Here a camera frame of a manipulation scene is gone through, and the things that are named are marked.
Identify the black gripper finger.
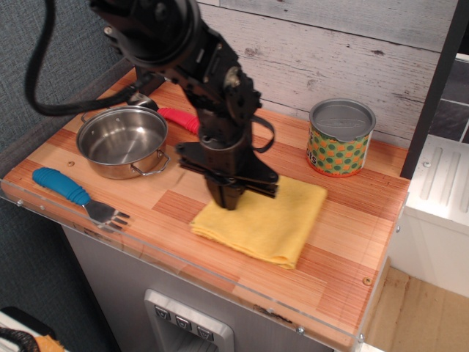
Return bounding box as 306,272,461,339
204,175,225,208
224,183,245,210

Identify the green orange patterned can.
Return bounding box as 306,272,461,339
306,98,376,177

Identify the stainless steel pot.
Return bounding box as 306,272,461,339
76,106,171,180

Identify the orange cloth at corner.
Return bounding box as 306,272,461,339
34,335,66,352

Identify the black sleeved cable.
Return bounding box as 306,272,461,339
23,0,155,117

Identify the grey dispenser panel with buttons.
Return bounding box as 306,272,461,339
144,289,235,351

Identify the dark grey right post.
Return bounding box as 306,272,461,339
400,0,468,180

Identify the dark grey left post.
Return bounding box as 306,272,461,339
135,66,165,96

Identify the spoon with red handle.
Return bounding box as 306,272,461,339
127,92,199,134

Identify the yellow-orange towel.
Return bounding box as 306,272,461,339
191,176,328,269

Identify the clear acrylic edge guard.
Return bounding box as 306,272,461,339
0,177,410,348

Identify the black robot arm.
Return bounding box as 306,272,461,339
89,1,278,210

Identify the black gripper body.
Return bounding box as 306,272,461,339
175,140,278,197

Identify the dark grey post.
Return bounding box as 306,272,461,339
135,66,165,96
400,0,468,180

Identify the white toy sink unit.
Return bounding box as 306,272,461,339
387,53,469,298

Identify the fork with blue handle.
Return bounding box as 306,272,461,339
32,167,130,232

